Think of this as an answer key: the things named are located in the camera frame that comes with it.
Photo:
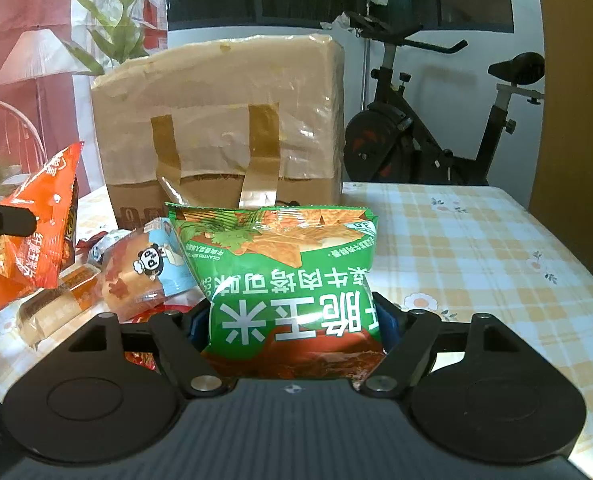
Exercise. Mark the taped cardboard box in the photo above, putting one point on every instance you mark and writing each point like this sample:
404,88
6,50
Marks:
216,110

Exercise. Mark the white snack packet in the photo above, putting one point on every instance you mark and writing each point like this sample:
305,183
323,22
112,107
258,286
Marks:
101,247

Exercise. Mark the panda print bread packet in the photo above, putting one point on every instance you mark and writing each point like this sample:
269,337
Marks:
141,270

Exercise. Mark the green corn chip bag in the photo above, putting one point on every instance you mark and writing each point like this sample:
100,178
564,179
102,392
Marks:
286,310

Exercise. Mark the crumpled clear plastic bag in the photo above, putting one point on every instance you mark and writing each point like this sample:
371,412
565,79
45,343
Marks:
337,21

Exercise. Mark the black exercise bike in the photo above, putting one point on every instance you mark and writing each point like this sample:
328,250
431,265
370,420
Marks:
411,140

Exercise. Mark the brown wooden panel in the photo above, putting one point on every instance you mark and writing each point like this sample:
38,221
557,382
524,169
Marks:
571,170

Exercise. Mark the pink printed backdrop cloth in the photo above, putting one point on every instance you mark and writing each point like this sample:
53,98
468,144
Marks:
21,60

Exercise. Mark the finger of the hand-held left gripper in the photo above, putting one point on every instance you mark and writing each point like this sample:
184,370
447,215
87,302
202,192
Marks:
6,217

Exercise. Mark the orange snack packet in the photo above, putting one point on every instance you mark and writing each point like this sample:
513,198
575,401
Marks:
36,240

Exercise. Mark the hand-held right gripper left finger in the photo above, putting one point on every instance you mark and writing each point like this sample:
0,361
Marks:
176,342

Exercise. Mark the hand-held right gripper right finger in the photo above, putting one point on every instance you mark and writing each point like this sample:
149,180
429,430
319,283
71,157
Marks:
385,327

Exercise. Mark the yellow checked tablecloth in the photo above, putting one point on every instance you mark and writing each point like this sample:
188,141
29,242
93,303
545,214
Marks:
476,260

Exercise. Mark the clear wrapped cake slice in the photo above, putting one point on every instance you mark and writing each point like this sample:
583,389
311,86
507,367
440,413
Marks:
56,300

